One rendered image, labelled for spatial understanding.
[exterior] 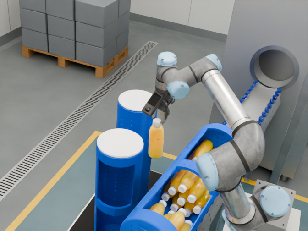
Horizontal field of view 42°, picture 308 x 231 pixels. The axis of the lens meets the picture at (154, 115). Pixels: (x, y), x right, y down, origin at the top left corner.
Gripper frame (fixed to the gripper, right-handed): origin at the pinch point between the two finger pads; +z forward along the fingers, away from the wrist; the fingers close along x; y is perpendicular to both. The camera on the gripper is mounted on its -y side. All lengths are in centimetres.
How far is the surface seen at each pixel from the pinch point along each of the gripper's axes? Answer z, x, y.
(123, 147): 53, 28, 13
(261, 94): 89, -10, 148
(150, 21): 252, 252, 381
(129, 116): 69, 49, 46
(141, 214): 20.4, -15.8, -32.2
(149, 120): 73, 38, 55
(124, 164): 57, 21, 6
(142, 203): 24.4, -11.9, -25.5
